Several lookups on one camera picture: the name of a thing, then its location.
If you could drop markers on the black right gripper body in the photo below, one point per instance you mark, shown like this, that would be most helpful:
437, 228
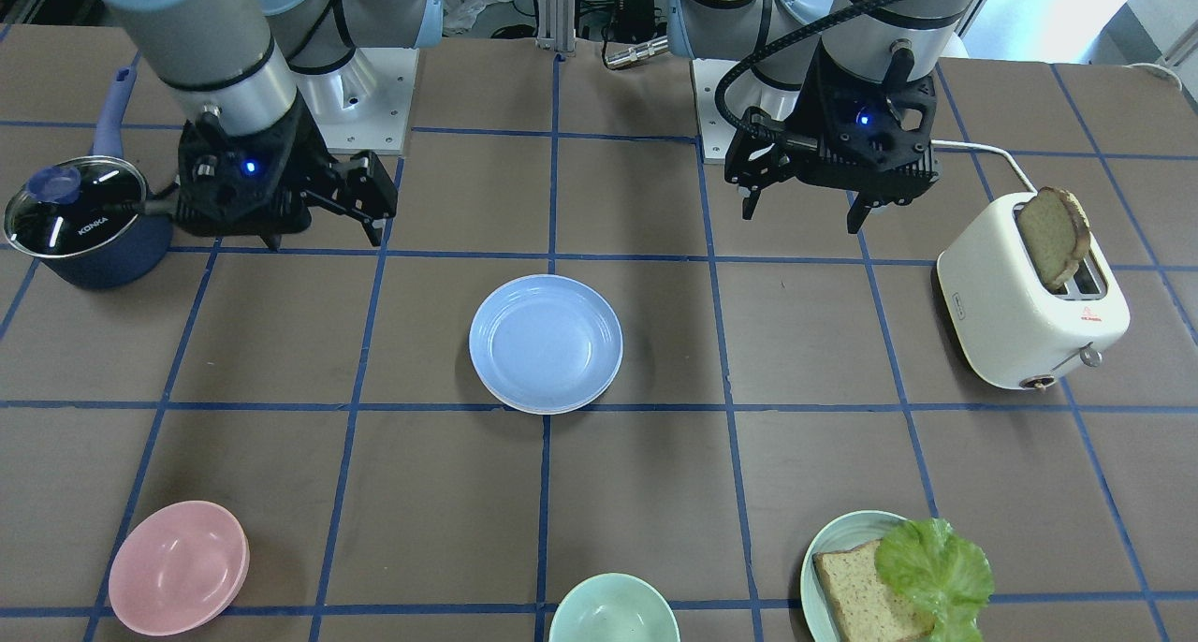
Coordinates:
301, 152

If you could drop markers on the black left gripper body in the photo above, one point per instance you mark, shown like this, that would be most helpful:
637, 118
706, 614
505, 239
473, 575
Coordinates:
807, 109

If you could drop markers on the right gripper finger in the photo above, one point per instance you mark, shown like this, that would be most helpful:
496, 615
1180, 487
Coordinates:
272, 241
374, 230

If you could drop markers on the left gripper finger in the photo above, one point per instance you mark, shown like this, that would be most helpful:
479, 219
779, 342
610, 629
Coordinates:
859, 211
751, 198

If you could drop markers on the blue plate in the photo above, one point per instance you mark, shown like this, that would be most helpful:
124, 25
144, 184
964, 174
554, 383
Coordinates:
545, 332

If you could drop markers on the pink plate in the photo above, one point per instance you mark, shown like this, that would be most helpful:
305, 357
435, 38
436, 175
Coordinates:
541, 402

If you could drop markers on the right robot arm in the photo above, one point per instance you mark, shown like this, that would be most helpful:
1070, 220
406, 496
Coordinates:
284, 109

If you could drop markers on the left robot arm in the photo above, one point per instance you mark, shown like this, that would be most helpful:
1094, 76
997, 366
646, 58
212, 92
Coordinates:
776, 39

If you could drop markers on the dark blue saucepan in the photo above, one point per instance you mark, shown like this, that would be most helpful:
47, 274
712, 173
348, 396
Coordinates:
143, 246

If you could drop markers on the white toaster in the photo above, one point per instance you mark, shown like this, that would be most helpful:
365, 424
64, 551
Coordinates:
1011, 330

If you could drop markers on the glass pot lid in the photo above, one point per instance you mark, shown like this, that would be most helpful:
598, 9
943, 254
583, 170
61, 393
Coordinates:
75, 207

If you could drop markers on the bread slice in toaster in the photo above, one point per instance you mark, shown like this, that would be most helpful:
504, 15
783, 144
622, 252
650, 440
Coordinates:
1056, 234

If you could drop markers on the pink bowl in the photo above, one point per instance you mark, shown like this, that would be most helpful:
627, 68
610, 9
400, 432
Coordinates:
178, 569

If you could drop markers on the green lettuce leaf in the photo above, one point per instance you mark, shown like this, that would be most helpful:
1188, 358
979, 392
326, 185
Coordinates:
940, 573

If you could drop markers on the bread slice on plate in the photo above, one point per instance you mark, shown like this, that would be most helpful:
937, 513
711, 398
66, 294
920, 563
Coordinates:
864, 608

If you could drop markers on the green bowl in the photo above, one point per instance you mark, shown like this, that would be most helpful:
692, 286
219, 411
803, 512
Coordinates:
614, 607

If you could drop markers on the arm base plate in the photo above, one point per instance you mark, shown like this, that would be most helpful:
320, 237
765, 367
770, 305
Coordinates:
715, 132
365, 104

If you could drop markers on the aluminium frame post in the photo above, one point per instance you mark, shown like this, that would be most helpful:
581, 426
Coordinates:
555, 26

